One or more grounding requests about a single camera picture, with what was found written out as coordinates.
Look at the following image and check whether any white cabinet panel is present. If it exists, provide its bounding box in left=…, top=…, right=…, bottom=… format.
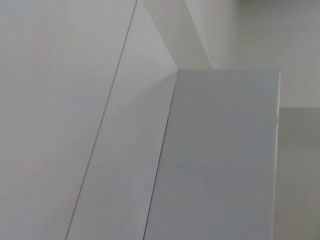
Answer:
left=143, top=68, right=281, bottom=240

